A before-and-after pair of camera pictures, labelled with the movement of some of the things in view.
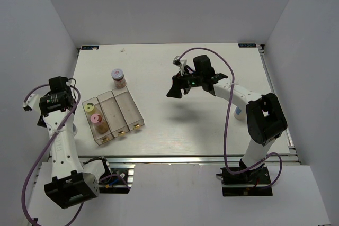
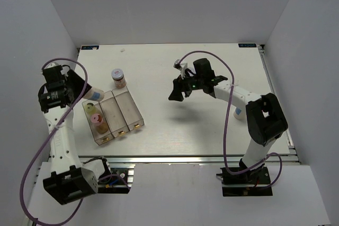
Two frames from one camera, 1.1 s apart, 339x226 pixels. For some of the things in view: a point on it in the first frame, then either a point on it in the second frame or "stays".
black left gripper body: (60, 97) -> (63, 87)
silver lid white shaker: (74, 130) -> (95, 95)
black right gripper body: (192, 80) stays
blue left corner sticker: (90, 47) stays
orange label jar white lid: (117, 74) stays
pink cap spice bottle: (99, 125) stays
